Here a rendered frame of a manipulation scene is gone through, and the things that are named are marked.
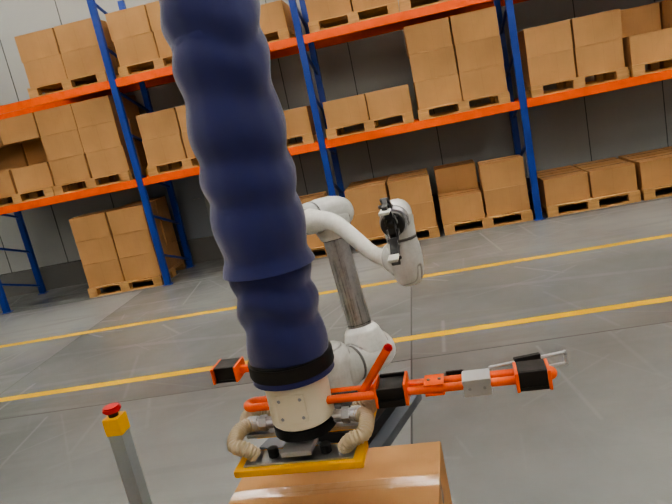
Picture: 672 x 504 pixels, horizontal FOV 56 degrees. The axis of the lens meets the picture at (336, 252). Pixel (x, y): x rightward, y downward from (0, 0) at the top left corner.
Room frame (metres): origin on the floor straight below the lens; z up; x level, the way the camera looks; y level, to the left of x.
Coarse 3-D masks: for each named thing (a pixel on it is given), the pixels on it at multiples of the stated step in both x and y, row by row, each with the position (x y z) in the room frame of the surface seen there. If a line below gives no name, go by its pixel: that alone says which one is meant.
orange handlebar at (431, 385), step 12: (240, 372) 1.87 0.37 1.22; (492, 372) 1.47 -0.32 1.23; (504, 372) 1.46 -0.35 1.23; (552, 372) 1.40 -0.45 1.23; (372, 384) 1.54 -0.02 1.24; (408, 384) 1.51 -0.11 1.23; (420, 384) 1.50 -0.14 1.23; (432, 384) 1.46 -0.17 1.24; (444, 384) 1.46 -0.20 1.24; (456, 384) 1.45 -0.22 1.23; (492, 384) 1.43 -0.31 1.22; (504, 384) 1.42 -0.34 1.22; (264, 396) 1.61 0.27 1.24; (336, 396) 1.52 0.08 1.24; (348, 396) 1.51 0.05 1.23; (360, 396) 1.50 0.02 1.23; (372, 396) 1.49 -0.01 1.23; (252, 408) 1.56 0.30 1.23; (264, 408) 1.56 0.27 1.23
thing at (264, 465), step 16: (272, 448) 1.48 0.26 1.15; (320, 448) 1.45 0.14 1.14; (336, 448) 1.46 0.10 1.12; (240, 464) 1.49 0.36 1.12; (256, 464) 1.47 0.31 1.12; (272, 464) 1.45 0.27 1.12; (288, 464) 1.44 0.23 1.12; (304, 464) 1.43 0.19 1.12; (320, 464) 1.41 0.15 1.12; (336, 464) 1.40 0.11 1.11; (352, 464) 1.39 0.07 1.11
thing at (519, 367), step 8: (528, 360) 1.46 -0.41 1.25; (536, 360) 1.45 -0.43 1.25; (544, 360) 1.44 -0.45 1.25; (520, 368) 1.43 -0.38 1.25; (528, 368) 1.42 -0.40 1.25; (536, 368) 1.41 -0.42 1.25; (544, 368) 1.40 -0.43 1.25; (520, 376) 1.41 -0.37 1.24; (528, 376) 1.41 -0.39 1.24; (536, 376) 1.40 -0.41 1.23; (544, 376) 1.40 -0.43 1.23; (520, 384) 1.41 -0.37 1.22; (528, 384) 1.41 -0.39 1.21; (536, 384) 1.40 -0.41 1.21; (544, 384) 1.40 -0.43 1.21; (552, 384) 1.38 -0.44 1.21; (520, 392) 1.40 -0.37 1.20
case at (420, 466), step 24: (384, 456) 1.68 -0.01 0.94; (408, 456) 1.65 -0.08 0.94; (432, 456) 1.63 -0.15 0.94; (264, 480) 1.69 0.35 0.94; (288, 480) 1.66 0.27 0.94; (312, 480) 1.63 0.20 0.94; (336, 480) 1.61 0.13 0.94; (360, 480) 1.58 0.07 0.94; (384, 480) 1.56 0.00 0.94; (408, 480) 1.54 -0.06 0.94; (432, 480) 1.51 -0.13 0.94
